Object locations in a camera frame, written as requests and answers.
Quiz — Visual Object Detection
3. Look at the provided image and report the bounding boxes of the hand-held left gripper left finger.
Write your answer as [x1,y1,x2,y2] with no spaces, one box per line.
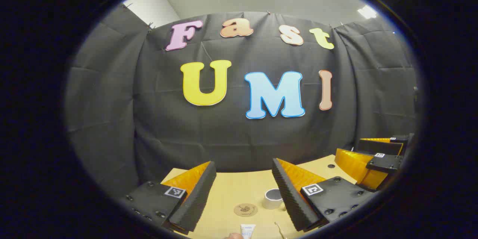
[125,161,217,236]

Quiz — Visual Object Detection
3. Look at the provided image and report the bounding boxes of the white cup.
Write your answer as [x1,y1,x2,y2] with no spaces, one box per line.
[261,189,284,210]

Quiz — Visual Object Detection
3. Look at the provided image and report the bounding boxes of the light wooden desktop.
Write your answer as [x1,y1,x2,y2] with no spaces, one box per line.
[161,154,359,239]

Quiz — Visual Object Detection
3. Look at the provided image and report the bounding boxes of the black backdrop cloth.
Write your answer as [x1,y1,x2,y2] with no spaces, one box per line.
[65,4,419,198]

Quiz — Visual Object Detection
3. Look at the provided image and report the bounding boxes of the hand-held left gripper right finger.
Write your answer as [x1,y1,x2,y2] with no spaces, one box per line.
[271,158,376,232]

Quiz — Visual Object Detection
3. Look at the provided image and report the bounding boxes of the white toothpaste tube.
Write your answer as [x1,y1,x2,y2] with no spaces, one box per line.
[228,224,257,239]

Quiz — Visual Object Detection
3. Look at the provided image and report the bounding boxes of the ceiling light panel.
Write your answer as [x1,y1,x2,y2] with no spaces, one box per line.
[357,5,378,19]

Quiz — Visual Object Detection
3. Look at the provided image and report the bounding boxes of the round wooden coaster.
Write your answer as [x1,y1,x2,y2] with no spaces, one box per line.
[234,203,258,217]

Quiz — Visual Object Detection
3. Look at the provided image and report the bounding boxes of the beige toothbrush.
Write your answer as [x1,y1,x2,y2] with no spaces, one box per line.
[274,222,288,239]

